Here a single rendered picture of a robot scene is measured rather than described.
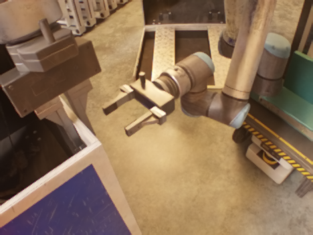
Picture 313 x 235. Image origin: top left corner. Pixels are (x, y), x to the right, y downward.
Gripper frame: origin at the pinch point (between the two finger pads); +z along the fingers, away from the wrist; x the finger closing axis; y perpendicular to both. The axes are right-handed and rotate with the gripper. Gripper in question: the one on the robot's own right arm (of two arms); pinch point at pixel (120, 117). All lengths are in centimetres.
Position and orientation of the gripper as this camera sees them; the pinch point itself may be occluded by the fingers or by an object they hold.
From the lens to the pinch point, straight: 61.5
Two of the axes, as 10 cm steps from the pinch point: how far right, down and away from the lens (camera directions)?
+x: 6.6, 5.1, -5.5
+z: -7.4, 5.2, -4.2
